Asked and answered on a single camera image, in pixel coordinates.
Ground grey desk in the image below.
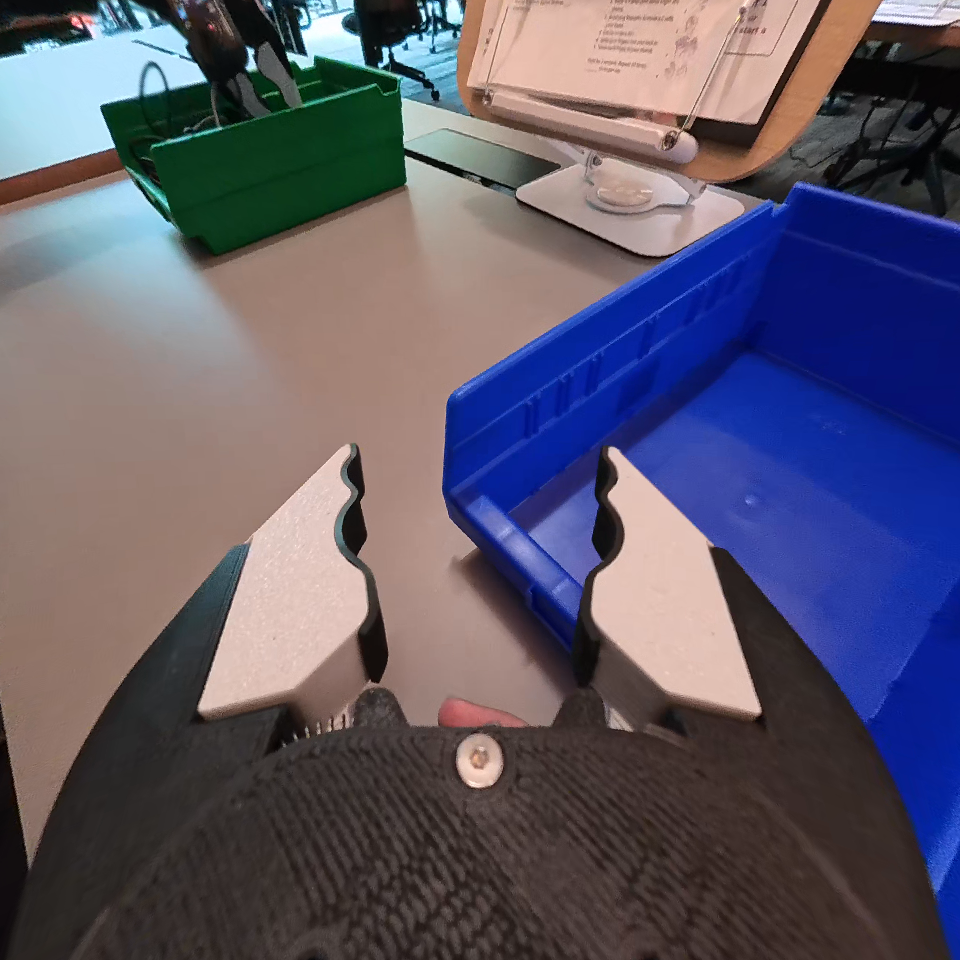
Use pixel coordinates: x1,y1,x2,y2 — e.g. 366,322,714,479
0,97,789,864

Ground black desk cable flap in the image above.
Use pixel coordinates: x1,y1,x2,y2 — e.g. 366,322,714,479
405,127,563,191

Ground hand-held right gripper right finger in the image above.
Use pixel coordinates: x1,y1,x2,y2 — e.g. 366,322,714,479
573,446,764,732

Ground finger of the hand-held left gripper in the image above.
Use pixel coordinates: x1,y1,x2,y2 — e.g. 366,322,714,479
252,43,305,111
219,72,271,121

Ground neighbouring grey table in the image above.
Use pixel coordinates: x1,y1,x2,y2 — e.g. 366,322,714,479
0,22,220,208

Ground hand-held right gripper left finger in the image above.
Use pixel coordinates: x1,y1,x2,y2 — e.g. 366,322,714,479
197,442,390,733

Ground person's right hand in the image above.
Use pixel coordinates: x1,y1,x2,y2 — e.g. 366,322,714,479
437,696,531,730

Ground green plastic bin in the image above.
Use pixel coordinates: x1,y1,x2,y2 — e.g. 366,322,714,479
99,56,408,257

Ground blue plastic bin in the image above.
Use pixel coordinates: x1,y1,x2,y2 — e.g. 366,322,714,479
442,182,960,960

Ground wooden document stand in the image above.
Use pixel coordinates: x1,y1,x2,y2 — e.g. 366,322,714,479
456,0,884,258

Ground black USB cable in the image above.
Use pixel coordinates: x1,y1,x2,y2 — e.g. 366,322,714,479
138,61,172,144

